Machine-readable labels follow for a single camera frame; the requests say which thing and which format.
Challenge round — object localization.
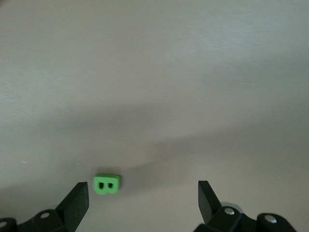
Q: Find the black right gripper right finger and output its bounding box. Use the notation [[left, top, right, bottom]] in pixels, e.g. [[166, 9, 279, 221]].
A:
[[194, 180, 296, 232]]

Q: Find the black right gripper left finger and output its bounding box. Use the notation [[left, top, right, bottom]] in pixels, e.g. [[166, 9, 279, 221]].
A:
[[0, 181, 90, 232]]

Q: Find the green foam letter B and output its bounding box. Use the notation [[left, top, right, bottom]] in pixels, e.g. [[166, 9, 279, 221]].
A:
[[93, 173, 121, 195]]

